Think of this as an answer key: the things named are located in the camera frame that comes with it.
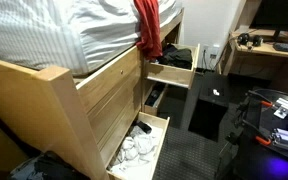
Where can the small wooden drawer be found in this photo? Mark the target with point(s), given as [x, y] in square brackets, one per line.
[154, 100]

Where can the wooden desk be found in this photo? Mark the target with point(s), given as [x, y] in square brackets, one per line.
[260, 50]

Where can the black item in small drawer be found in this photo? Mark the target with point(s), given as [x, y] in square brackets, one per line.
[154, 94]

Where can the black headphones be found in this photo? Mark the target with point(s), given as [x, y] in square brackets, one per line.
[249, 39]

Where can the white wall power outlet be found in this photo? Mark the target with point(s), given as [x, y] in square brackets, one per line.
[210, 51]

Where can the black box bin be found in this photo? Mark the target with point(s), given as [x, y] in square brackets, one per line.
[209, 106]

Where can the black monitor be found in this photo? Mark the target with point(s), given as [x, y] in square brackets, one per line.
[279, 15]

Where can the white crumpled clothes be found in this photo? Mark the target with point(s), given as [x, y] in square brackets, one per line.
[135, 150]

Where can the light wooden bed frame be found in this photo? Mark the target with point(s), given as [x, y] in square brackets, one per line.
[84, 100]

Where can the dark clothes pile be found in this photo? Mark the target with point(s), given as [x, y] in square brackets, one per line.
[47, 168]

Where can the black robot cart table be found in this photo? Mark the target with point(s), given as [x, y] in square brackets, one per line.
[267, 146]

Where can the wooden drawer with white clothes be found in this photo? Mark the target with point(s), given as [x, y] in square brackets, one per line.
[150, 166]

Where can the silver metal mounting plate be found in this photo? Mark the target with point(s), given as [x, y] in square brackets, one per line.
[285, 107]

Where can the dark green folded clothes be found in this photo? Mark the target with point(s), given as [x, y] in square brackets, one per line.
[179, 57]

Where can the white striped bed sheet mattress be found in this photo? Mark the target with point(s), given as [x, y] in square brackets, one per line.
[60, 30]

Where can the black sock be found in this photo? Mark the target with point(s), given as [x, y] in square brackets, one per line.
[144, 126]

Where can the wooden drawer with dark clothes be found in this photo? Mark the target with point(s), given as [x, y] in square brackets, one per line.
[174, 73]

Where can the white label sticker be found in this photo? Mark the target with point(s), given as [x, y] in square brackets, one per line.
[216, 92]

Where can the red cloth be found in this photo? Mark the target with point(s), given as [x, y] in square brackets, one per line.
[149, 30]

